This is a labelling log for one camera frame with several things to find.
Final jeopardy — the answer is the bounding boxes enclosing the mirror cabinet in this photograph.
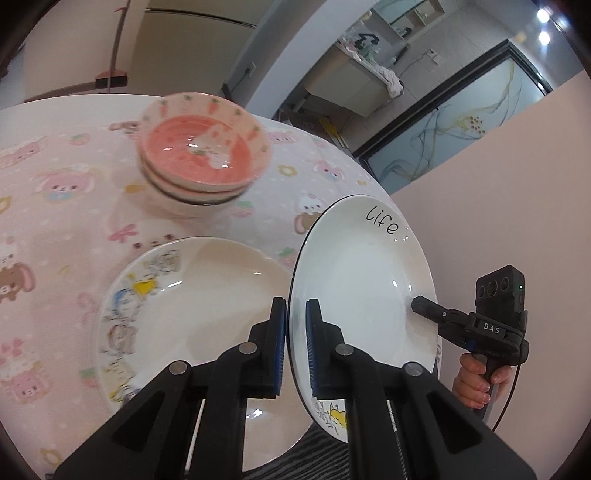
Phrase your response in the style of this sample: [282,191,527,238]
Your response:
[369,0,444,38]

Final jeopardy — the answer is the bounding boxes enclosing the dark striped cloth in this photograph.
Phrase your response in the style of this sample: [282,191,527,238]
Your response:
[245,415,402,480]

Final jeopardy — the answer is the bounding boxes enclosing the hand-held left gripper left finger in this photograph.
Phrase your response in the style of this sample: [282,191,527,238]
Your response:
[53,296,288,480]

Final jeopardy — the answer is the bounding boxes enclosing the red handled broom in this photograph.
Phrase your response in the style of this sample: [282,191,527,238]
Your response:
[95,0,132,90]

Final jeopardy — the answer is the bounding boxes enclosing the white cartoon print plate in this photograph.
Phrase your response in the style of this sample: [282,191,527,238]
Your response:
[97,236,315,472]

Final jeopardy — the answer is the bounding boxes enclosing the pink printed tablecloth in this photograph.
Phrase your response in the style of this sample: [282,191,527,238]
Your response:
[0,92,444,480]

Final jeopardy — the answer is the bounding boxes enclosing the pink carrot print bowl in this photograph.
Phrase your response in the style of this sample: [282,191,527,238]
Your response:
[141,157,259,217]
[137,92,272,188]

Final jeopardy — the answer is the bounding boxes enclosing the person's right hand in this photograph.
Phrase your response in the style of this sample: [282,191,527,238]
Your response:
[451,353,512,409]

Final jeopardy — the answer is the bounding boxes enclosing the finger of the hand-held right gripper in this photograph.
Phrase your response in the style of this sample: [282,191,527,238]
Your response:
[410,296,452,330]

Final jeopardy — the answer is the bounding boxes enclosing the group of toiletry bottles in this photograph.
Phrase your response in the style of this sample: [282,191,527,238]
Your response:
[342,28,384,58]

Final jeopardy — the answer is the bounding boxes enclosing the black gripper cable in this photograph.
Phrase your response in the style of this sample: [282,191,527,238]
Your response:
[489,342,528,432]

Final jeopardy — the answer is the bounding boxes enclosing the white lettered plate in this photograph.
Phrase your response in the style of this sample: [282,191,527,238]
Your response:
[287,194,439,445]

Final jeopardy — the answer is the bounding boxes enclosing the black power cable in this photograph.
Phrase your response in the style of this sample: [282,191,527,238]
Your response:
[222,71,247,100]

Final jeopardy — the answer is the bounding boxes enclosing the beige vanity cabinet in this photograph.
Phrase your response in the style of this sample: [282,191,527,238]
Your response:
[305,44,393,118]

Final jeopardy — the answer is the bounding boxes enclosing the beige refrigerator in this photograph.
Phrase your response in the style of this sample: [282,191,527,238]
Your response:
[129,0,273,93]

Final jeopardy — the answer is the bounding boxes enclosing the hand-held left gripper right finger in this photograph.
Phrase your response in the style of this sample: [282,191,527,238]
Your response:
[305,298,539,480]

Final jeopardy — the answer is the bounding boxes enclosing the frosted glass sliding door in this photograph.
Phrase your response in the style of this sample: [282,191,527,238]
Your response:
[355,39,555,195]

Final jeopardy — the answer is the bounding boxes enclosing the pale towel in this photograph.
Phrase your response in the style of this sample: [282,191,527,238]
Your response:
[369,65,404,97]

